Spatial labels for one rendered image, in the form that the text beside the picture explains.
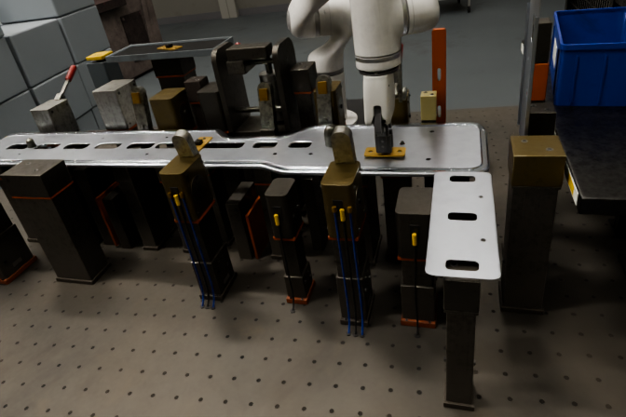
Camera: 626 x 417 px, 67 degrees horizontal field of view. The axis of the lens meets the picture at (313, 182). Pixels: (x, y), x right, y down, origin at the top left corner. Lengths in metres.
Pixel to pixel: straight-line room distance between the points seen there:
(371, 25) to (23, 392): 0.99
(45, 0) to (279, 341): 2.97
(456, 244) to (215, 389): 0.54
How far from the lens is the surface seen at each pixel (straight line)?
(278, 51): 1.18
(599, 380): 1.00
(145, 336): 1.15
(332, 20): 1.54
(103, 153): 1.31
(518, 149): 0.87
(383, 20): 0.86
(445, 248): 0.73
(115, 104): 1.43
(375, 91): 0.89
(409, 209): 0.85
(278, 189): 0.94
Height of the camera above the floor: 1.46
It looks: 30 degrees down
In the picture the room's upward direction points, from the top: 9 degrees counter-clockwise
